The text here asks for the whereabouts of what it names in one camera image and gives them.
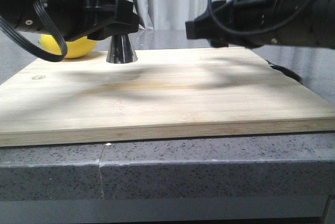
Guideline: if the yellow lemon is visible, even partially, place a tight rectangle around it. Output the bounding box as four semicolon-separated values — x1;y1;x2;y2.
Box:
39;35;97;59

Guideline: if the black board handle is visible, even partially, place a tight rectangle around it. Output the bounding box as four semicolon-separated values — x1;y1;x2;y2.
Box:
266;60;303;84

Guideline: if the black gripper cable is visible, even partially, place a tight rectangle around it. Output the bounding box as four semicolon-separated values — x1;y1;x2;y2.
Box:
208;0;335;36
0;0;69;63

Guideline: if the wooden cutting board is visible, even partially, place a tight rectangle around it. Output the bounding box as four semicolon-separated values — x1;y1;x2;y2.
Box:
1;48;334;147

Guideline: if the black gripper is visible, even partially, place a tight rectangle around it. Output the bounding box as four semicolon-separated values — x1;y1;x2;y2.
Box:
1;0;139;41
185;0;334;49

